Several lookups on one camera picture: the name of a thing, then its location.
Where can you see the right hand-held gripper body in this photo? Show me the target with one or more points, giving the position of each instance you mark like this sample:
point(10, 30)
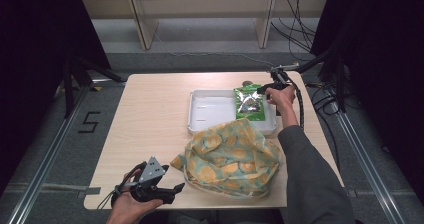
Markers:
point(280, 79)

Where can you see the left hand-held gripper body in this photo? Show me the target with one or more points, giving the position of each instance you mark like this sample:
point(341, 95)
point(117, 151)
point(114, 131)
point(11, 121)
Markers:
point(151, 172)

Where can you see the green foil snack packet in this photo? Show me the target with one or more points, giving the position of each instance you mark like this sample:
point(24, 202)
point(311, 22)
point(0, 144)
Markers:
point(250, 104)

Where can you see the white plastic tray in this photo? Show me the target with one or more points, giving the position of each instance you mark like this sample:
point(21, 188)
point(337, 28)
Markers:
point(213, 110)

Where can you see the yellow green patterned cloth bag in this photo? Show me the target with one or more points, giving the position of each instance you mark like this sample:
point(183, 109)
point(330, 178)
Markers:
point(230, 160)

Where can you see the person's right hand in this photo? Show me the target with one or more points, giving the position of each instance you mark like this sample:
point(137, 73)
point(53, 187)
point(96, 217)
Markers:
point(283, 96)

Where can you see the person's left hand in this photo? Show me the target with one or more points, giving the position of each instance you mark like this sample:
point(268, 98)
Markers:
point(128, 210)

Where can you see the black metal stand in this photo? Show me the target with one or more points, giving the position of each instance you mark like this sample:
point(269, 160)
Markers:
point(339, 84)
point(68, 87)

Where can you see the yellow floor tape piece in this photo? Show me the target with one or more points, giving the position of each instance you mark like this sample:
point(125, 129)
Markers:
point(97, 88)

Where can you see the black curtain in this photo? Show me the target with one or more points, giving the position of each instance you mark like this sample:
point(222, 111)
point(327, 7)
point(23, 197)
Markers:
point(33, 50)
point(383, 67)

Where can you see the light wooden shelf unit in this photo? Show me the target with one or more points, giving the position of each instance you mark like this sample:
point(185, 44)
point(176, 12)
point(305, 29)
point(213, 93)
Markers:
point(145, 20)

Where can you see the aluminium floor rail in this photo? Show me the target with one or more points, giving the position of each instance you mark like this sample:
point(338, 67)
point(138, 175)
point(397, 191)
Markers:
point(363, 154)
point(50, 157)

